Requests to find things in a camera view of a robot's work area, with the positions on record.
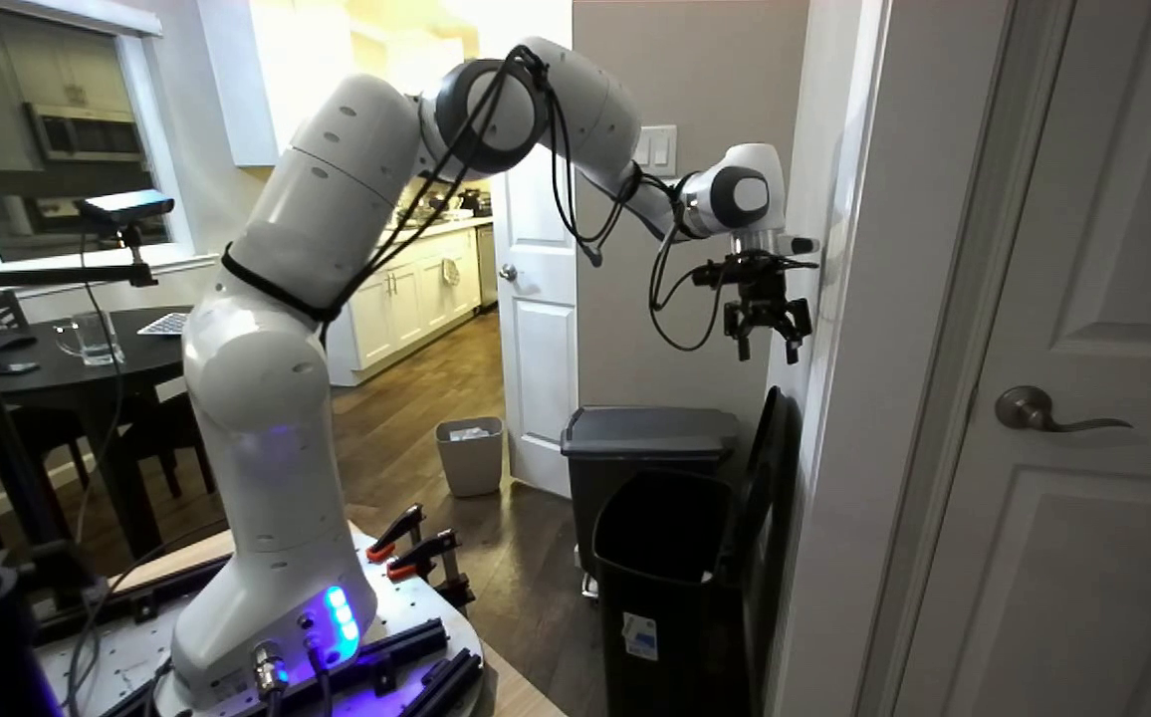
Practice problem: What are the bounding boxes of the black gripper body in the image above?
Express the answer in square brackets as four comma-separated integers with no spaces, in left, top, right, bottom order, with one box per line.
[688,243,805,313]

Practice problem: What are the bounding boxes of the black open trash bin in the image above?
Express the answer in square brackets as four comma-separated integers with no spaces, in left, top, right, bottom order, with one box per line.
[586,464,762,717]

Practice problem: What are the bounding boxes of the white open hallway door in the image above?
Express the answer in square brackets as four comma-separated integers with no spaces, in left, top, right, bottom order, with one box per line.
[496,162,586,502]

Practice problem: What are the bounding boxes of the small grey wastebasket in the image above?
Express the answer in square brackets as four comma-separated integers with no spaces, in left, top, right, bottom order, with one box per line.
[435,414,510,502]

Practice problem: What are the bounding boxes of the white label sticker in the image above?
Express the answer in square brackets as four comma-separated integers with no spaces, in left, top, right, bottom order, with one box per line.
[618,608,664,664]

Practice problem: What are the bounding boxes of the white kitchen cabinets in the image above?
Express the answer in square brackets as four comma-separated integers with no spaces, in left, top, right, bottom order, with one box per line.
[323,216,502,391]

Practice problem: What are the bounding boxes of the red black clamp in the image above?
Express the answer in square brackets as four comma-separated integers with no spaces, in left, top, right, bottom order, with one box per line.
[381,526,478,615]
[363,496,431,564]

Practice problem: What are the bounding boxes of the clear drinking glass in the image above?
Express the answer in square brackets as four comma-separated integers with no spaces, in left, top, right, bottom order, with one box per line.
[67,313,127,376]

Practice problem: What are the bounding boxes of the dark dining table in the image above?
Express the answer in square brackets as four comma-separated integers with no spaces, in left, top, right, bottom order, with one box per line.
[0,297,218,564]

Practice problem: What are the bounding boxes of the white wall light switch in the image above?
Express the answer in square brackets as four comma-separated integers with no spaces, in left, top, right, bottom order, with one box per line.
[632,118,683,180]

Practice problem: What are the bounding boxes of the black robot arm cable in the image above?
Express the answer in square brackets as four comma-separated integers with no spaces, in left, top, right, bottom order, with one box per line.
[359,45,737,353]

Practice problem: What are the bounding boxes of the silver lever door handle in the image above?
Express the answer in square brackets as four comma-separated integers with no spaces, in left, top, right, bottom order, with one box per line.
[992,381,1137,438]

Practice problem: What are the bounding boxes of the white door with lever handle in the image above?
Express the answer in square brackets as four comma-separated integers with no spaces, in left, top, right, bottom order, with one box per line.
[883,0,1151,717]

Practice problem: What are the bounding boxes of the grey camera on stand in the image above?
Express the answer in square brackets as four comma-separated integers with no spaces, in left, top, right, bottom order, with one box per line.
[75,186,181,229]

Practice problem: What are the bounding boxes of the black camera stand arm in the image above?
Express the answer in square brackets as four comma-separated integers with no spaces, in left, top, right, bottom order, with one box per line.
[0,219,162,297]

